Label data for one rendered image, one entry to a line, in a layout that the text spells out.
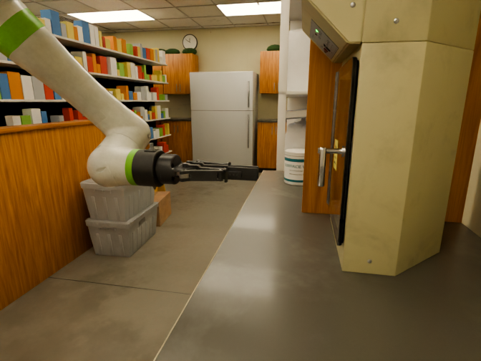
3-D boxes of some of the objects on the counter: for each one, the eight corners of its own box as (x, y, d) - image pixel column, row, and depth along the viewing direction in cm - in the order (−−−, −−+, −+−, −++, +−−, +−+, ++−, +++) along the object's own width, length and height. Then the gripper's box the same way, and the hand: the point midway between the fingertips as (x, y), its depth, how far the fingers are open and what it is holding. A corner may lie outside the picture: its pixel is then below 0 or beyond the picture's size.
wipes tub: (311, 179, 151) (313, 148, 147) (312, 186, 138) (314, 152, 135) (284, 177, 153) (285, 147, 149) (283, 185, 141) (283, 152, 137)
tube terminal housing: (414, 224, 95) (457, -70, 76) (467, 284, 65) (562, -185, 46) (330, 218, 100) (351, -60, 81) (341, 271, 69) (380, -158, 50)
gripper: (147, 159, 70) (253, 164, 65) (172, 148, 83) (262, 152, 79) (150, 191, 72) (253, 198, 67) (175, 175, 85) (261, 180, 81)
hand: (243, 172), depth 74 cm, fingers closed
